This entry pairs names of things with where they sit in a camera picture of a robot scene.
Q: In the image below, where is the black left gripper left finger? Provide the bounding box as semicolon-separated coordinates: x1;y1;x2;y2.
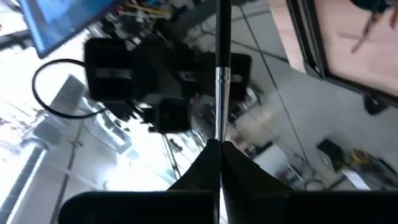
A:
58;139;221;224

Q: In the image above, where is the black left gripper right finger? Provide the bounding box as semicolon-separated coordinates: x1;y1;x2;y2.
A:
221;141;398;224

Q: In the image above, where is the black paintbrush wide silver ferrule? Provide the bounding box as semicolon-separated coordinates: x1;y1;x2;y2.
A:
214;0;233;143

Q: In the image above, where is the black power adapter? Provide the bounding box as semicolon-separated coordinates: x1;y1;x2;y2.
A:
317;139;345;170

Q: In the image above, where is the grey and black laptop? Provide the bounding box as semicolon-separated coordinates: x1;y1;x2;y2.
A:
17;0;121;60

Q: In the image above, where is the dark green plastic cup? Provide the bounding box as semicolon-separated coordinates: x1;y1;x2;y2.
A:
351;0;391;13

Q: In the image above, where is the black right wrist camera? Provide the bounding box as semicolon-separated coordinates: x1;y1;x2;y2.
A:
154;98;192;134

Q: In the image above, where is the yellow cable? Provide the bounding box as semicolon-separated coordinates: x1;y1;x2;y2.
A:
126;2;172;18

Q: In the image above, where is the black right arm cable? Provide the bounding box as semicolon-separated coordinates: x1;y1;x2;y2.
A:
32;58;106;119

